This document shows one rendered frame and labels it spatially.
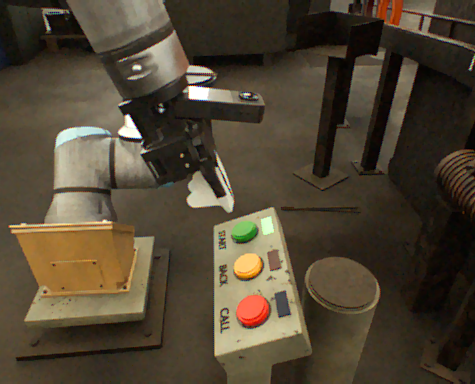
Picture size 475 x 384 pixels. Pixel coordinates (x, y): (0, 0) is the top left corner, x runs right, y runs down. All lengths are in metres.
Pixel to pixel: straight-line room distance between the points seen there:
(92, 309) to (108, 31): 0.88
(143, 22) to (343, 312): 0.48
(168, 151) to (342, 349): 0.44
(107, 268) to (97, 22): 0.81
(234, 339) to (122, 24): 0.37
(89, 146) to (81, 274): 0.36
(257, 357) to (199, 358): 0.68
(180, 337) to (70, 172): 0.57
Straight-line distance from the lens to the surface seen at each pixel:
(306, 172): 1.90
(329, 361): 0.73
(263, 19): 3.49
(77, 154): 1.10
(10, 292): 1.51
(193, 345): 1.19
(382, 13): 2.00
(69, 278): 1.18
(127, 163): 1.08
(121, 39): 0.42
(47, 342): 1.29
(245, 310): 0.48
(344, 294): 0.64
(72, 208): 1.06
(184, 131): 0.48
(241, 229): 0.59
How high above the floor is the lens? 0.99
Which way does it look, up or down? 35 degrees down
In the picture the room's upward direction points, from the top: straight up
